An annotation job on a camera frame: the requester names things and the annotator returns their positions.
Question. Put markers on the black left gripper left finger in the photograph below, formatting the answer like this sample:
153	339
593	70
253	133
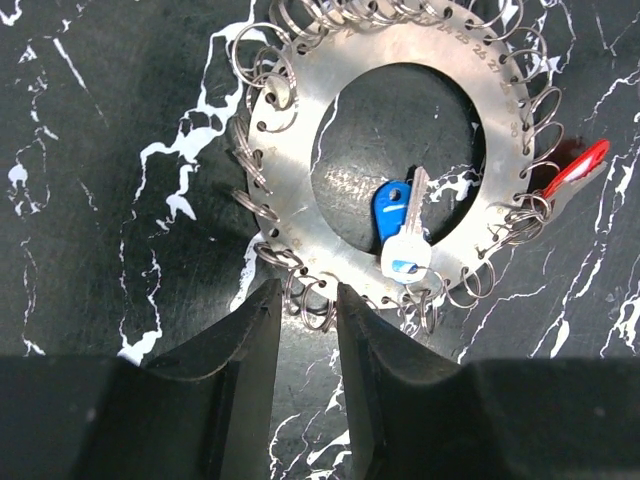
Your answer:
200	411

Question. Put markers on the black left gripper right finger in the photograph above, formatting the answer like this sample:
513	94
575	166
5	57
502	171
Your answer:
412	414

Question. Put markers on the blue tagged key on disc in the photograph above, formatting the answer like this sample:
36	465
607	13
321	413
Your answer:
397	206

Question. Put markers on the red key tag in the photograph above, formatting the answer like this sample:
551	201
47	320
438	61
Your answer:
579	173

